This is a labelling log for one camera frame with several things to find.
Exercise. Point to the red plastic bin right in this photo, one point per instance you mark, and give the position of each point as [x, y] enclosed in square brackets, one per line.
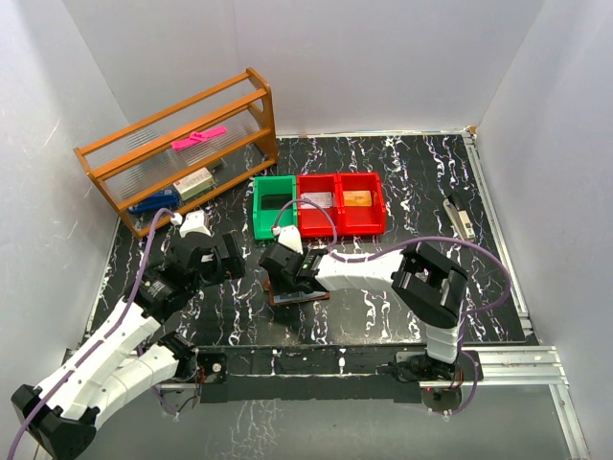
[362, 221]

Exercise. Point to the pink plastic clip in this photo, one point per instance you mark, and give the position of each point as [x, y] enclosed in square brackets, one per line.
[198, 137]

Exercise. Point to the red plastic bin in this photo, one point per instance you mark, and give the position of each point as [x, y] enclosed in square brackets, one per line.
[362, 221]
[312, 222]

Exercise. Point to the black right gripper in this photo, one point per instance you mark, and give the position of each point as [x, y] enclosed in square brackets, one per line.
[281, 286]

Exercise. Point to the red plastic bin middle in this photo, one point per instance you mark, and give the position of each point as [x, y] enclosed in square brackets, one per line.
[312, 222]

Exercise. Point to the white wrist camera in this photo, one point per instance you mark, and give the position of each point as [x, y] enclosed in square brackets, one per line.
[195, 222]
[289, 236]

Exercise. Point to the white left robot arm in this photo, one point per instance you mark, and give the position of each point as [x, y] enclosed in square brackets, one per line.
[64, 411]

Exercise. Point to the grey metal stapler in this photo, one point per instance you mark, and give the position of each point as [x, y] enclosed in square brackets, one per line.
[458, 215]

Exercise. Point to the gold card with magnetic stripe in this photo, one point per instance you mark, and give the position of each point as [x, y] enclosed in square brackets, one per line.
[357, 198]

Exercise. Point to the wooden shelf rack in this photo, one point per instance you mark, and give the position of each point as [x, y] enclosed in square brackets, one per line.
[228, 129]

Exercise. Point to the brown leather card holder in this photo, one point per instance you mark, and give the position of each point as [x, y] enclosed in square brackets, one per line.
[280, 295]

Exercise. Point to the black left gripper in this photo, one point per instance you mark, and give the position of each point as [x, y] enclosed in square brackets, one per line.
[231, 266]

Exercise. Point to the white card in bin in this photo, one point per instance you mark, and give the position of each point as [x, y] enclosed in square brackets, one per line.
[323, 199]

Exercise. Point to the white red small box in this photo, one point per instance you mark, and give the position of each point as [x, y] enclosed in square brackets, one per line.
[194, 183]

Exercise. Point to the blue stapler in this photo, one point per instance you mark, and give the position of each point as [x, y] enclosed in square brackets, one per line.
[162, 199]

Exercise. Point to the green plastic bin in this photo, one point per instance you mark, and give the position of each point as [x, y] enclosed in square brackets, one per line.
[271, 193]

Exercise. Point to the grey VIP card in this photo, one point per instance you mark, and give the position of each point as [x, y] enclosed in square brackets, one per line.
[274, 202]

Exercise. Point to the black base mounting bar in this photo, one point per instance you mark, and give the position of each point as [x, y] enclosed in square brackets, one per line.
[324, 373]

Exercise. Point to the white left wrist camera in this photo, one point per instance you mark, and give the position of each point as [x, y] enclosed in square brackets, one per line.
[195, 222]

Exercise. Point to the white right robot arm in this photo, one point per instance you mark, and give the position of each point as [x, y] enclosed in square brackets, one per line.
[423, 279]

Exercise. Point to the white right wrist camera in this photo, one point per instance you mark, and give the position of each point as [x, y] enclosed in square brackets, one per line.
[289, 236]

